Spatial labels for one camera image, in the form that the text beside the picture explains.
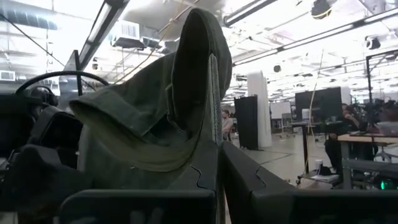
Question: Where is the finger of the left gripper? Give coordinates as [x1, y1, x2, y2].
[29, 105, 84, 169]
[9, 144, 91, 223]

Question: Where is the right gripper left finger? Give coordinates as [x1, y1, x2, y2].
[167, 140, 221, 200]

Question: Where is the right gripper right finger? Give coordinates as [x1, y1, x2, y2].
[210, 53, 295, 224]

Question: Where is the dark green baseball cap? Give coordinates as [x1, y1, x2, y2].
[68, 7, 233, 190]

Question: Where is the black cabinet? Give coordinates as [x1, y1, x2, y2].
[233, 95, 259, 151]

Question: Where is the person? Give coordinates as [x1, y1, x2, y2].
[221, 109, 234, 141]
[324, 102, 379, 184]

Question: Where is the white column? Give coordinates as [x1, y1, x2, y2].
[247, 70, 273, 149]

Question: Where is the whiteboard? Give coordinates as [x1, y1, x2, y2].
[269, 101, 292, 121]

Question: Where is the black screen panel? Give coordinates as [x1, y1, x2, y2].
[294, 86, 343, 123]

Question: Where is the ceiling unit with barcode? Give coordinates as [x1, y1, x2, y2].
[110, 20, 147, 50]

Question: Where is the wooden table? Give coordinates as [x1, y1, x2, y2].
[337, 133, 398, 190]

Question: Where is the black ceiling speaker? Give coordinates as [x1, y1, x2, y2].
[365, 36, 382, 50]

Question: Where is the white wall vent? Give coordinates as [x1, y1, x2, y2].
[0, 70, 16, 82]

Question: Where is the thin black overhead cable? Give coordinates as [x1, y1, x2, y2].
[0, 14, 65, 67]

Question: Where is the yellow rope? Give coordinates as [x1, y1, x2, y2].
[306, 49, 325, 175]

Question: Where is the black rig frame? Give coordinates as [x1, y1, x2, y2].
[366, 49, 398, 103]

